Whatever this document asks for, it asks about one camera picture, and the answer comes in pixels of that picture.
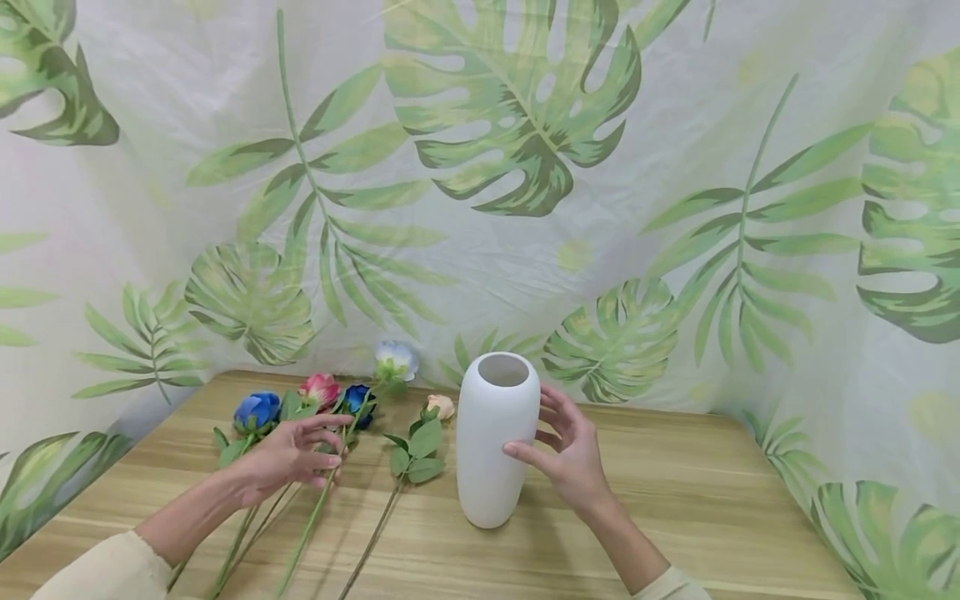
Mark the person's left hand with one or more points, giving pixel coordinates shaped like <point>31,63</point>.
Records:
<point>281,458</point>

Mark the white artificial flower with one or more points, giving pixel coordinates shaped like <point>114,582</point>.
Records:
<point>395,360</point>

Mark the person's left middle finger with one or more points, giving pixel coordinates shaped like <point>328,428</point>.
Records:
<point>326,457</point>

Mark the person's left ring finger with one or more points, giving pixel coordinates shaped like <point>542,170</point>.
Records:
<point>324,477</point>

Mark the peach artificial rosebud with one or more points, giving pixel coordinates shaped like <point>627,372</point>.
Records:
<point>424,440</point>

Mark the person's right forearm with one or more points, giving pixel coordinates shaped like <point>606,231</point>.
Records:
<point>630,550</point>

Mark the person's left thumb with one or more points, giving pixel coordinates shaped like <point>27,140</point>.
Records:
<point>326,421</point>

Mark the pink artificial flower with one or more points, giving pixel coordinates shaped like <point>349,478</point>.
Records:
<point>321,389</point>

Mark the white ceramic vase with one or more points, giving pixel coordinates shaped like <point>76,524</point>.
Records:
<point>491,450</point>

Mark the small dark blue artificial rose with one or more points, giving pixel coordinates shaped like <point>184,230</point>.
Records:
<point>357,398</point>

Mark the large blue artificial rose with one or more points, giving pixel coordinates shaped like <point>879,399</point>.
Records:
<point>256,411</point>

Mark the person's left index finger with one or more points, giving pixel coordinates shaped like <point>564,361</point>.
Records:
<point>328,437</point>

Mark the person's right fingers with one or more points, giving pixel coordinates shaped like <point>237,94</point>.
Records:
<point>561,408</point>

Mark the person's left forearm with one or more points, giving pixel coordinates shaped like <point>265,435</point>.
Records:
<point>180,521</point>

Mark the person's right hand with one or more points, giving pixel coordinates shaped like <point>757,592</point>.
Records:
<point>577,467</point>

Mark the person's right thumb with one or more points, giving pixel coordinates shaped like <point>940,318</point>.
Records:
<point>529,460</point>

